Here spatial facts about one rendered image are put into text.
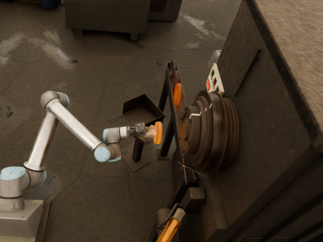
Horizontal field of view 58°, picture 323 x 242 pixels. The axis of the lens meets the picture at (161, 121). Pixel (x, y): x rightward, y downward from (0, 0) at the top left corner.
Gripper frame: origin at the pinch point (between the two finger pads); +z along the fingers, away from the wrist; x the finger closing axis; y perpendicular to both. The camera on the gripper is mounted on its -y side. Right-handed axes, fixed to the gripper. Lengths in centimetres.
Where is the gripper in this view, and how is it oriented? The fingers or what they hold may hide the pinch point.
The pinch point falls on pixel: (158, 131)
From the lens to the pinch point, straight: 197.1
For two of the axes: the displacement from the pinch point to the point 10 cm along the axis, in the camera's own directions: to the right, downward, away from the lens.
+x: -0.6, -7.8, 6.2
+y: -1.2, -6.1, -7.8
